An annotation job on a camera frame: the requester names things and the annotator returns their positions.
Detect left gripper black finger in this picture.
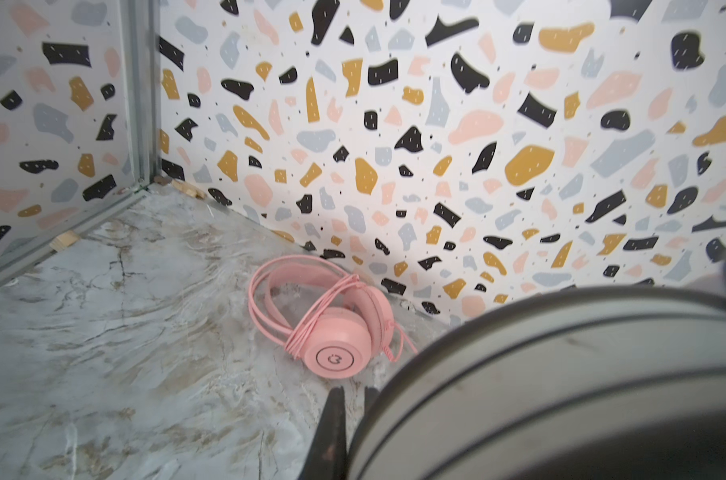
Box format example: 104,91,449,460
298,387,347,480

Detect left corner aluminium post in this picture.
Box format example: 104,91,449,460
120,1,160,188

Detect white black headphones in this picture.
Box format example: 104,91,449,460
348,260,726,479

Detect pink headphones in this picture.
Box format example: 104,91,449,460
247,255,418,379

